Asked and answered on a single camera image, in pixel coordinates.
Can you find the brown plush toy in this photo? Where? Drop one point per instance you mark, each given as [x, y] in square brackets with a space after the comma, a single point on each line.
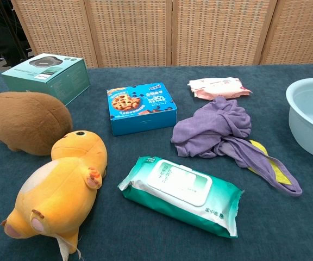
[23, 119]

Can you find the orange plush toy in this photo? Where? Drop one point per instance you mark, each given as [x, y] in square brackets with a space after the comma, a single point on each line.
[58, 190]

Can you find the light blue plastic basin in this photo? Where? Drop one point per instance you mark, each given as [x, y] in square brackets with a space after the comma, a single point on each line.
[308, 108]

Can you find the blue cookie box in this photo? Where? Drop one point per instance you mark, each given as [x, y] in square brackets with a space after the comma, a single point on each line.
[140, 108]

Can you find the purple cloth with yellow trim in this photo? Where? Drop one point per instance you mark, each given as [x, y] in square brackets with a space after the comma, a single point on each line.
[205, 127]

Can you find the green wet wipes pack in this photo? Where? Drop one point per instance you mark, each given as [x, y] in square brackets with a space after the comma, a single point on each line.
[178, 190]

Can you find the pink folded cloth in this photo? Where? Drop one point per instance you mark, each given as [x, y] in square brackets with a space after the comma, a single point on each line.
[216, 88]

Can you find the wicker folding screen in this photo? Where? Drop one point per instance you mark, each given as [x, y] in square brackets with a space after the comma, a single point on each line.
[132, 32]

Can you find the teal speaker box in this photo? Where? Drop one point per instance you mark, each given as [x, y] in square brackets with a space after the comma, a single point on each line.
[64, 81]

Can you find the dark blue table mat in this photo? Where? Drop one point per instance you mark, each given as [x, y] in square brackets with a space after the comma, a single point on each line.
[145, 244]

